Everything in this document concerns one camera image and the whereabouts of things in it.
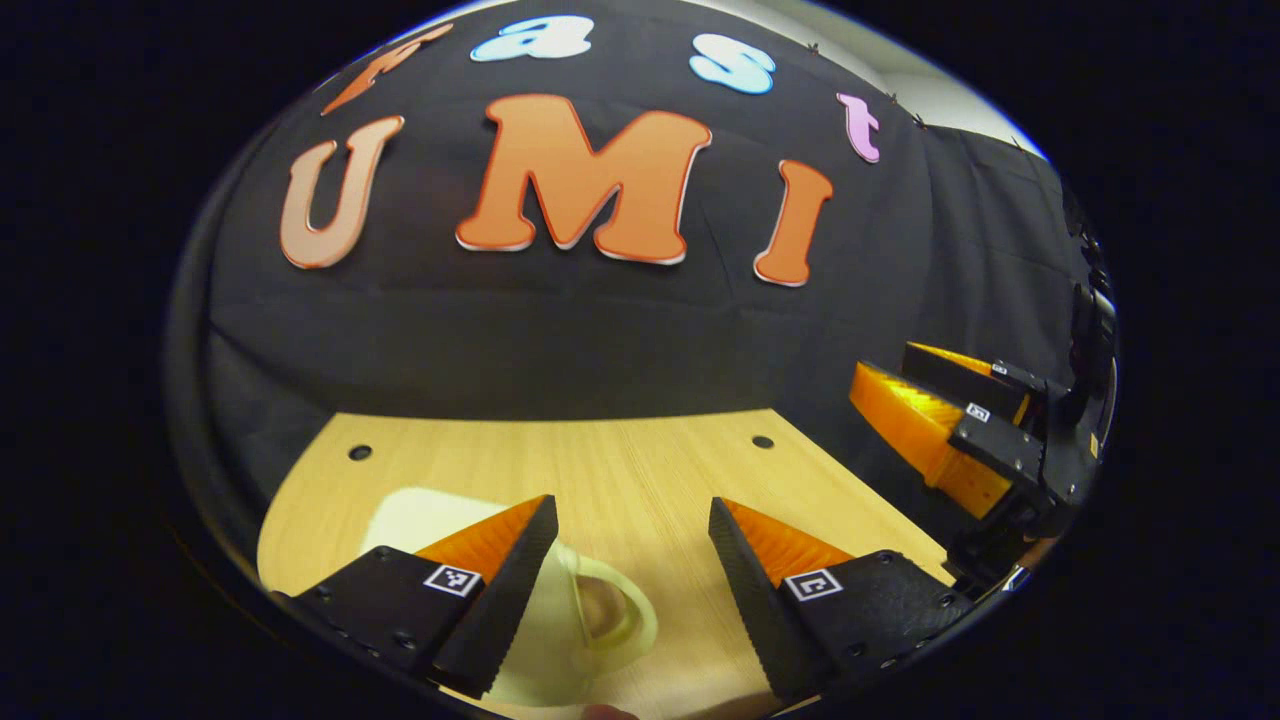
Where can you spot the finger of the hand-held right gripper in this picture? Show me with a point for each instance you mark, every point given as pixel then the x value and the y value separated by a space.
pixel 1000 440
pixel 960 380

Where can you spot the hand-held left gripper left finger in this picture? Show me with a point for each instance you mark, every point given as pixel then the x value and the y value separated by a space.
pixel 505 610

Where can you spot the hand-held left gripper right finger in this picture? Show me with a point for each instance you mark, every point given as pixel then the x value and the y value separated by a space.
pixel 750 610

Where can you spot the pale yellow suitcase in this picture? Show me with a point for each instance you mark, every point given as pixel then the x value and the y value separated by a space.
pixel 540 640

